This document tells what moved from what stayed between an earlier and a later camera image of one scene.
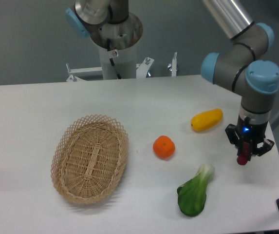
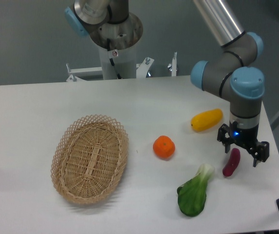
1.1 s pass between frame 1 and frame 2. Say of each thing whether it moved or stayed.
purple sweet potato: moved
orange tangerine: stayed
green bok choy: stayed
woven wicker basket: stayed
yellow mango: stayed
